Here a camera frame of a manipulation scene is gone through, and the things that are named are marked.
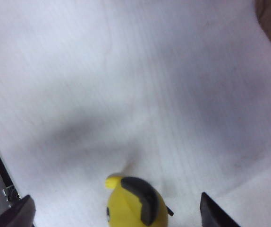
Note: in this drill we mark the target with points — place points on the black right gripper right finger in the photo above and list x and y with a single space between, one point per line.
213 215

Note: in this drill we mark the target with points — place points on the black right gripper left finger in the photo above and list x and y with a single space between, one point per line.
17 215

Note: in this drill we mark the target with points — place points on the small yellow doll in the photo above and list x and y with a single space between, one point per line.
128 208

